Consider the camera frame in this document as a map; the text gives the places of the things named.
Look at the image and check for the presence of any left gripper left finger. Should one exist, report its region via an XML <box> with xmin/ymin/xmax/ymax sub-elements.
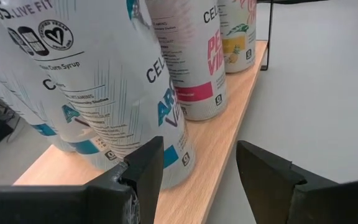
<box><xmin>0</xmin><ymin>136</ymin><xmax>165</xmax><ymax>224</ymax></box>

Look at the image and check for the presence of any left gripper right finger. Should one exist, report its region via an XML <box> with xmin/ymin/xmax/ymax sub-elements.
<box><xmin>236</xmin><ymin>140</ymin><xmax>358</xmax><ymax>224</ymax></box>

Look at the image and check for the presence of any white Celsius can black lid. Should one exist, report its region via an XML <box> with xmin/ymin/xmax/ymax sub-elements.
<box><xmin>218</xmin><ymin>0</ymin><xmax>257</xmax><ymax>74</ymax></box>
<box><xmin>0</xmin><ymin>0</ymin><xmax>196</xmax><ymax>190</ymax></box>

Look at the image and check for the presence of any white Celsius can pink band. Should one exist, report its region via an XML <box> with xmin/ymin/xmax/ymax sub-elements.
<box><xmin>144</xmin><ymin>0</ymin><xmax>229</xmax><ymax>121</ymax></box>

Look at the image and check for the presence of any wooden shelf board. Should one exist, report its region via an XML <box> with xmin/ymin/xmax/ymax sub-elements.
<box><xmin>13</xmin><ymin>40</ymin><xmax>269</xmax><ymax>224</ymax></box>

